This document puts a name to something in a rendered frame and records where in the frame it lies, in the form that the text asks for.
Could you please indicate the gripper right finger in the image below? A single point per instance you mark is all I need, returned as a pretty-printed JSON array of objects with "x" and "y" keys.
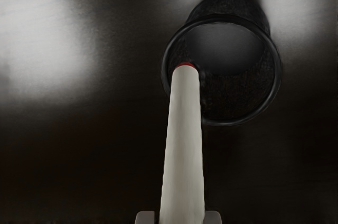
[{"x": 213, "y": 217}]

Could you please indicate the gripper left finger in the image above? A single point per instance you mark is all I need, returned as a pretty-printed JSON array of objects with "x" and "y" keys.
[{"x": 144, "y": 217}]

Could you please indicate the white pen with red tip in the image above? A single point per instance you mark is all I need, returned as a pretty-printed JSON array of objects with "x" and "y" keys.
[{"x": 182, "y": 139}]

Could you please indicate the black mesh pen holder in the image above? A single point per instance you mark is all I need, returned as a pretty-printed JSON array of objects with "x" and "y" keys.
[{"x": 237, "y": 76}]

